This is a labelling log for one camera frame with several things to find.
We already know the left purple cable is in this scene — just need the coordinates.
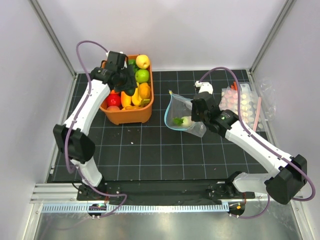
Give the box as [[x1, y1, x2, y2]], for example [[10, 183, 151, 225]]
[[64, 40, 128, 218]]

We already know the orange bell pepper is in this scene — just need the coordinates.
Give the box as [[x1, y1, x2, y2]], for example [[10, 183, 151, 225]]
[[138, 82, 151, 100]]

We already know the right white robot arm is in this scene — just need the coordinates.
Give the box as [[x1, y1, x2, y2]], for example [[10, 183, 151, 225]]
[[191, 92, 307, 205]]

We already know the orange plastic bin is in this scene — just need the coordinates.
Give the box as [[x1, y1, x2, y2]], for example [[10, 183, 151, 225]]
[[99, 55, 155, 125]]

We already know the clear blue zip bag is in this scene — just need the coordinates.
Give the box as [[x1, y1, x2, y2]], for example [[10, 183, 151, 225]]
[[164, 90, 207, 138]]

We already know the slotted cable duct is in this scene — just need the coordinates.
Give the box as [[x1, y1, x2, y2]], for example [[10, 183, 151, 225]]
[[41, 202, 229, 214]]

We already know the white radish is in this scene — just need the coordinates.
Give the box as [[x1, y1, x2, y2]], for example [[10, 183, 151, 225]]
[[173, 116, 194, 128]]

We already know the yellow mango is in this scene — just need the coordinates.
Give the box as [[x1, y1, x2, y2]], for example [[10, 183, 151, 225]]
[[120, 91, 132, 108]]

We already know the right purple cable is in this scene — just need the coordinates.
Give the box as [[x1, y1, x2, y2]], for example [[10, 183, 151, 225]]
[[201, 66, 316, 220]]

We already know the yellow banana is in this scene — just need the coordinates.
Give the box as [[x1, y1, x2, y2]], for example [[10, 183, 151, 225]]
[[131, 87, 142, 107]]

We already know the bag of pink sliced food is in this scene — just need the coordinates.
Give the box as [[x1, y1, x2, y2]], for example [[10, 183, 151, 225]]
[[218, 82, 264, 132]]

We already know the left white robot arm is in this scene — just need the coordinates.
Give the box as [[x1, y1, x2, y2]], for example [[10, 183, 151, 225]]
[[53, 51, 135, 200]]

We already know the red tomato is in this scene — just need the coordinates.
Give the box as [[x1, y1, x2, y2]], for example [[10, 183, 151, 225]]
[[105, 94, 121, 107]]

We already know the green bell pepper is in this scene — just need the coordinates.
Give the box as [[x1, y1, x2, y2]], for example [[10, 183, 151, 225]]
[[128, 58, 137, 68]]

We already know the green apple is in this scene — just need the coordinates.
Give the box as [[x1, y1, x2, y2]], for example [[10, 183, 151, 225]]
[[135, 69, 150, 84]]

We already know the purple cable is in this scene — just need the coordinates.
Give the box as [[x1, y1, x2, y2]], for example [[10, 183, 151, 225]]
[[64, 40, 128, 218], [201, 66, 316, 220]]

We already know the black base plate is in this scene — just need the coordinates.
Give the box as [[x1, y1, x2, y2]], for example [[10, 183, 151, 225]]
[[77, 178, 256, 203]]

